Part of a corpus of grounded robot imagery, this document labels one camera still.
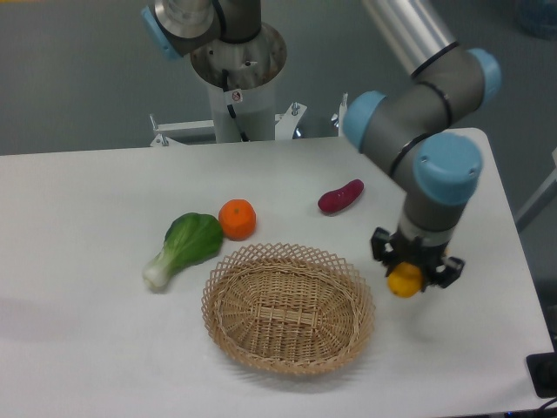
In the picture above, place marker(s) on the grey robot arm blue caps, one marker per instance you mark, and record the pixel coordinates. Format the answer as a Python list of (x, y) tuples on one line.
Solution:
[(408, 138)]

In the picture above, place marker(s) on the purple sweet potato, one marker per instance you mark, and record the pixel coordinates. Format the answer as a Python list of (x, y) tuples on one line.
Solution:
[(338, 200)]

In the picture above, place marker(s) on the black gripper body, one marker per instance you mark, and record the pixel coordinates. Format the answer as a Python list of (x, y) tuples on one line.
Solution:
[(418, 246)]

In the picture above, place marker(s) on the green bok choy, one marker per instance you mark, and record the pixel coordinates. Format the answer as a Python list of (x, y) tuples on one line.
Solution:
[(191, 239)]

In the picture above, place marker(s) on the white bracket with bolt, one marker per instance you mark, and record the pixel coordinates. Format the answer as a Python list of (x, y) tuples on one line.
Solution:
[(337, 118)]

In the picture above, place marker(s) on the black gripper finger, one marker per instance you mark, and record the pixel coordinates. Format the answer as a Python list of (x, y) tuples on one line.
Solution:
[(442, 273), (383, 250)]

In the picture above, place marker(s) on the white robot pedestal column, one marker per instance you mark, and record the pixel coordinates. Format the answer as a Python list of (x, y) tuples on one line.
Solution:
[(241, 115)]

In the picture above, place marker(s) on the orange tangerine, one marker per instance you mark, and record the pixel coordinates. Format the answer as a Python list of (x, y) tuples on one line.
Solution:
[(238, 219)]

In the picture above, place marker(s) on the black device at table edge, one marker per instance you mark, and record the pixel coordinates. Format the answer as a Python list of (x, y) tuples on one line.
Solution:
[(542, 370)]

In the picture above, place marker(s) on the white metal base frame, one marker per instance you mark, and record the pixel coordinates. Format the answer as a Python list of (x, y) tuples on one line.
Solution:
[(186, 133)]

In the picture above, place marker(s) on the woven wicker basket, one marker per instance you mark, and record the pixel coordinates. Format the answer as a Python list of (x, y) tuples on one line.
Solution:
[(288, 309)]

